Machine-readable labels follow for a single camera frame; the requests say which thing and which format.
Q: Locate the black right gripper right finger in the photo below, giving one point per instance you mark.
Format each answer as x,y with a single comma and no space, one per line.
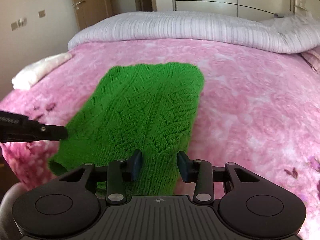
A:
239,183

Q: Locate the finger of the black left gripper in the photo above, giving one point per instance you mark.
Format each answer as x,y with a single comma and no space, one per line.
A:
40,131

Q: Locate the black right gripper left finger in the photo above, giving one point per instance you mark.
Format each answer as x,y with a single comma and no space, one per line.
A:
79,185

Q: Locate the green knitted sweater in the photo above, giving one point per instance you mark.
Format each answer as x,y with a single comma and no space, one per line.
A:
151,108

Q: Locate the white folded cloth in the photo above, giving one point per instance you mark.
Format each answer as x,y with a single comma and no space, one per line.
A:
33,73

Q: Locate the pink floral blanket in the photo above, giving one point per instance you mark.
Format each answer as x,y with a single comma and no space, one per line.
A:
258,109

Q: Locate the wooden door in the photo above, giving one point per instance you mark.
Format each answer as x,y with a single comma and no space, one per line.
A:
90,12

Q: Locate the pink pillow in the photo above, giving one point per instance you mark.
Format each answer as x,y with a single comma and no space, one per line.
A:
312,57

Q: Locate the striped lilac duvet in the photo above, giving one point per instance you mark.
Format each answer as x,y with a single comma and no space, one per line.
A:
289,35

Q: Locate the wall light switch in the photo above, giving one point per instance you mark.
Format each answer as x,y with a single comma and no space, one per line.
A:
42,13

